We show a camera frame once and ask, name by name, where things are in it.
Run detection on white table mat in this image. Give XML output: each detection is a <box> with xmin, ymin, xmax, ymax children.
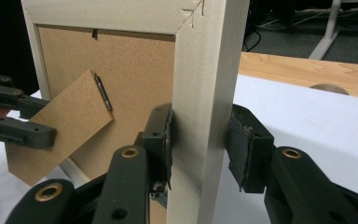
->
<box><xmin>0</xmin><ymin>74</ymin><xmax>358</xmax><ymax>224</ymax></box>

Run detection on wooden picture frame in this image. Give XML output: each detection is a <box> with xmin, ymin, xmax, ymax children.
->
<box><xmin>5</xmin><ymin>0</ymin><xmax>252</xmax><ymax>224</ymax></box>

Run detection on round table grommet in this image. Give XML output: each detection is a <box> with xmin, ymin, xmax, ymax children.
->
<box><xmin>309</xmin><ymin>82</ymin><xmax>351</xmax><ymax>96</ymax></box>

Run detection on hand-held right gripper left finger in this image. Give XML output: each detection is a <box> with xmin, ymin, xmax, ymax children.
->
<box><xmin>141</xmin><ymin>103</ymin><xmax>173</xmax><ymax>194</ymax></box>

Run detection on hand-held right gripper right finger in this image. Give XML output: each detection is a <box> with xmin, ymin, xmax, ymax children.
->
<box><xmin>224</xmin><ymin>104</ymin><xmax>275</xmax><ymax>194</ymax></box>

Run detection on black floor cables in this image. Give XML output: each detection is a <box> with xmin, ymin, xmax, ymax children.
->
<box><xmin>241</xmin><ymin>7</ymin><xmax>327</xmax><ymax>53</ymax></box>

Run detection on white metal desk frame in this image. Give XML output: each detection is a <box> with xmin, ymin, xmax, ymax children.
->
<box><xmin>308</xmin><ymin>0</ymin><xmax>358</xmax><ymax>61</ymax></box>

